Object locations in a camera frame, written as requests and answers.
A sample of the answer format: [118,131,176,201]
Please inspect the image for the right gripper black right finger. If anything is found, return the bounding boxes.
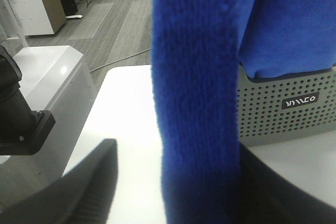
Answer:
[239,144,335,223]

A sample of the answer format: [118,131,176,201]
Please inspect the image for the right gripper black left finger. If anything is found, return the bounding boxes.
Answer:
[1,139,118,223]

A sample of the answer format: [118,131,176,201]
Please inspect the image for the blue microfibre towel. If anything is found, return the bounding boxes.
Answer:
[151,0,335,223]

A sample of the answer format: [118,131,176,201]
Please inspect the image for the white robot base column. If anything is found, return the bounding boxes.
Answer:
[1,46,97,210]

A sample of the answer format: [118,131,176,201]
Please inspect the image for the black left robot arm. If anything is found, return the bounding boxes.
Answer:
[1,46,55,156]

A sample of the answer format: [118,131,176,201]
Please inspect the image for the grey perforated plastic basket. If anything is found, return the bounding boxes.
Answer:
[237,66,335,147]

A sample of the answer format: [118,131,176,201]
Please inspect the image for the white wooden cabinet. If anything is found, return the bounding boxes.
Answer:
[8,0,66,36]

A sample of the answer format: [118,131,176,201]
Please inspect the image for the grey floor cable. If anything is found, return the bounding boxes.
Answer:
[90,47,152,72]

